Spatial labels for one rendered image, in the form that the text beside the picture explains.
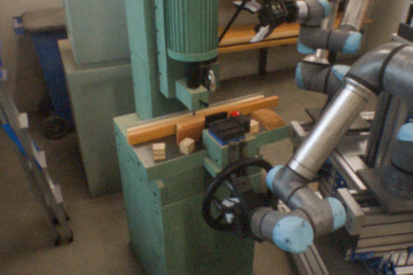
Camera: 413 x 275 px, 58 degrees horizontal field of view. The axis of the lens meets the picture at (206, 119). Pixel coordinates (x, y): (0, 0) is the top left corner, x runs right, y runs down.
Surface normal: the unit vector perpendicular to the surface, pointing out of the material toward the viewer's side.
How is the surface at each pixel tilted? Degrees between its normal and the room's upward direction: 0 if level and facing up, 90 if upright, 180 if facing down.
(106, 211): 0
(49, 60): 94
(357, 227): 90
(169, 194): 90
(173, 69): 90
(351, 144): 0
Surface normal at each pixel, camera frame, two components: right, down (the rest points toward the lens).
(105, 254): 0.00, -0.88
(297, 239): 0.39, -0.04
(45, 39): 0.43, 0.51
